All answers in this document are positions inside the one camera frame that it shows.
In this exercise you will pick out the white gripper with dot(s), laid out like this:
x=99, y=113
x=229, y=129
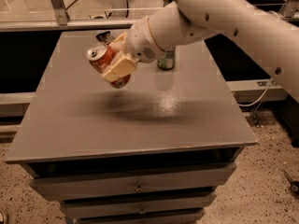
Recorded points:
x=140, y=41

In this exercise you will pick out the orange coke can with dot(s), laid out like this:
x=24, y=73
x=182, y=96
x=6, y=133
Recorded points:
x=100, y=57

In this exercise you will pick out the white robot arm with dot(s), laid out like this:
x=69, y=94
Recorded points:
x=268, y=40

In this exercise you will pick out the green soda can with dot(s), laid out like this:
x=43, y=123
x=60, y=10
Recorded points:
x=167, y=62

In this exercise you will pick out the black snack bag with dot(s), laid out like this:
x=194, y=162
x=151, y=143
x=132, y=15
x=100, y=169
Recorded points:
x=105, y=37

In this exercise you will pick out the grey drawer cabinet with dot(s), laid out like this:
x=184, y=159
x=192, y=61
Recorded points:
x=77, y=124

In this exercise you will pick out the top grey drawer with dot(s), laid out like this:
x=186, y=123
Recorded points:
x=140, y=181

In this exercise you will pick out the grey drawer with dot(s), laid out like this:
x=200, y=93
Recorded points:
x=163, y=217
x=140, y=204
x=140, y=181

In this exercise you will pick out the middle grey drawer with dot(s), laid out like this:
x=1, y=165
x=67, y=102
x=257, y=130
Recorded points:
x=140, y=204

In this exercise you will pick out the bottom grey drawer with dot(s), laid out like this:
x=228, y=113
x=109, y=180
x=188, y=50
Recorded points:
x=163, y=217

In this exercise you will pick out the black tool on floor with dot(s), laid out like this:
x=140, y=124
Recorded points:
x=294, y=185

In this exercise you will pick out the metal railing frame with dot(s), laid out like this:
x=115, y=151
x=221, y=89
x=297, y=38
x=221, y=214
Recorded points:
x=69, y=15

